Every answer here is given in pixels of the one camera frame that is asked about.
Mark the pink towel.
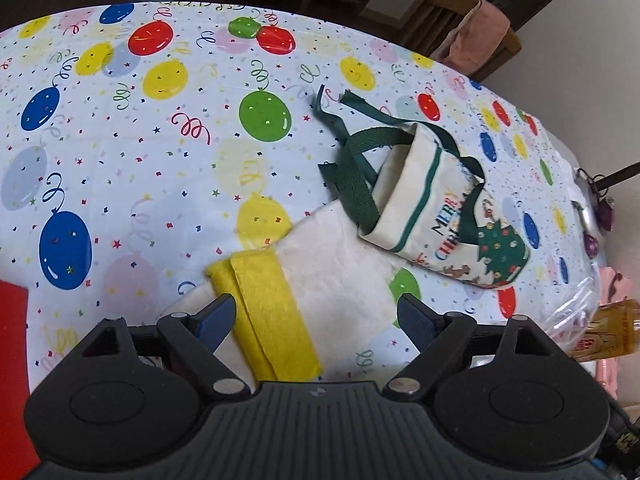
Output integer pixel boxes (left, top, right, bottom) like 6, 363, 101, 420
432, 0, 511, 81

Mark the cream bag with green straps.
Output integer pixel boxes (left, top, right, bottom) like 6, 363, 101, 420
312, 85, 531, 291

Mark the red rimmed cardboard box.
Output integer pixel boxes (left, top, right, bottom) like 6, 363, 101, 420
0, 280, 42, 476

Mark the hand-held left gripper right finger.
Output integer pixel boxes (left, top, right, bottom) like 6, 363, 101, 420
382, 294, 576, 402

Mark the balloon print tablecloth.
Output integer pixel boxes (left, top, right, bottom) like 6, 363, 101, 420
0, 0, 608, 411

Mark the purple keychain bunch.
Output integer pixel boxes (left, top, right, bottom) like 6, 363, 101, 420
572, 167, 616, 261

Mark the white felt cloth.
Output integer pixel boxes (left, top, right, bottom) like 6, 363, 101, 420
165, 199, 421, 391

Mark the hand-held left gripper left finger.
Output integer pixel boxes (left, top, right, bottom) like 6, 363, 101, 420
80, 294, 251, 402

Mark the clear plastic bag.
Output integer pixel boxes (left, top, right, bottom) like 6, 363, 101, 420
542, 275, 603, 351

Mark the amber bottle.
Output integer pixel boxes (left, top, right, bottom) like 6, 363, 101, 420
570, 299, 640, 361

